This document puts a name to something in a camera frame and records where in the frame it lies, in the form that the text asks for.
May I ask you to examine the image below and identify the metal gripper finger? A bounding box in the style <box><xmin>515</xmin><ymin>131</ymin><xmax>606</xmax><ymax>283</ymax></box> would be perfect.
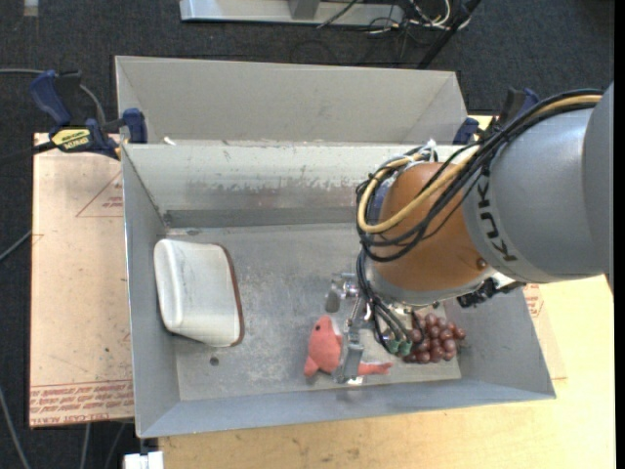
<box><xmin>336</xmin><ymin>343</ymin><xmax>365</xmax><ymax>386</ymax></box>

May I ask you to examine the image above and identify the pink toy fish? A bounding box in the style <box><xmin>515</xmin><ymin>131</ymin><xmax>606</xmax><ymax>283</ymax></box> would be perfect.
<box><xmin>303</xmin><ymin>314</ymin><xmax>395</xmax><ymax>379</ymax></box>

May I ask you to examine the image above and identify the dark red toy grape bunch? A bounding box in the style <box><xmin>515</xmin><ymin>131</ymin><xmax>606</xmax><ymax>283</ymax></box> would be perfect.
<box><xmin>402</xmin><ymin>312</ymin><xmax>468</xmax><ymax>365</ymax></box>

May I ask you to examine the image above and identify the white plastic tub brown rim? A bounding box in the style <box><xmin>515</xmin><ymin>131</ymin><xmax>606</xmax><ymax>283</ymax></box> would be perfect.
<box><xmin>152</xmin><ymin>237</ymin><xmax>246</xmax><ymax>349</ymax></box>

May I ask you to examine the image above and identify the grey metal bin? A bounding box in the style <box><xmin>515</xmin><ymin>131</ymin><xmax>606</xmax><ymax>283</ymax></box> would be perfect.
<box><xmin>114</xmin><ymin>55</ymin><xmax>558</xmax><ymax>440</ymax></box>

